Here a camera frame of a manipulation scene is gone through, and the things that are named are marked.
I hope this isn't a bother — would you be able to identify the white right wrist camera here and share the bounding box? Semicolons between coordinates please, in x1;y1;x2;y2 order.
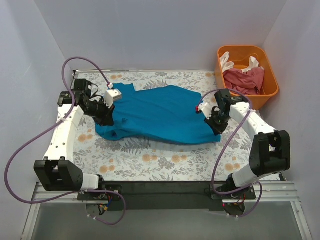
195;102;213;120

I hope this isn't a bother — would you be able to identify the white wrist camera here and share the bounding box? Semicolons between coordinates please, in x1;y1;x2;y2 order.
195;102;213;120
103;89;122;109

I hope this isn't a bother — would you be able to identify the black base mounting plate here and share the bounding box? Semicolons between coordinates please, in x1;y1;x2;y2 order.
77;180;257;213

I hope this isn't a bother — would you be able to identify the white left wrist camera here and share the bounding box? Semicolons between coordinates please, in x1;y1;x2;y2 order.
103;89;122;109

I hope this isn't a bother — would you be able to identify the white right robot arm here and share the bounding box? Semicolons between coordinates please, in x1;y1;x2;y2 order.
196;88;291;199

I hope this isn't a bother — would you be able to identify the floral table mat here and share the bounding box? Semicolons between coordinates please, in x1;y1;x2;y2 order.
73;71;252;181

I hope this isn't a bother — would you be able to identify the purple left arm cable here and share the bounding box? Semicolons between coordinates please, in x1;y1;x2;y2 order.
4;56;127;225

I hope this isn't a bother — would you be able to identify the aluminium frame rail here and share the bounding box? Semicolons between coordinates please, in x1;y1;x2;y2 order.
22;181;312;240

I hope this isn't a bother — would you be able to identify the orange plastic bin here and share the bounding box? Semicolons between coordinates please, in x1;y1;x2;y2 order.
214;45;279;110

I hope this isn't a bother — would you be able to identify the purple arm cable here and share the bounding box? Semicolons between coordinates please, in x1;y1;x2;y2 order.
4;56;127;225
197;88;263;218

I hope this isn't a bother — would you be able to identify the white t shirt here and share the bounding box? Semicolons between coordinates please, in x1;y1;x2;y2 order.
219;51;264;73

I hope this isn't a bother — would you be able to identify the blue t shirt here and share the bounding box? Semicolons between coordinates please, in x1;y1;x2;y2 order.
95;83;221;145

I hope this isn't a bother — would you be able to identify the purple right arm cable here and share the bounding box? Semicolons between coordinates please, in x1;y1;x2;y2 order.
197;88;263;218

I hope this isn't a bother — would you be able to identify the pink t shirt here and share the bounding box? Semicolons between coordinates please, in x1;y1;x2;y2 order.
223;67;265;95

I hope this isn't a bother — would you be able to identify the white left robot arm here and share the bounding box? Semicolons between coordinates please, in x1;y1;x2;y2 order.
33;79;122;200

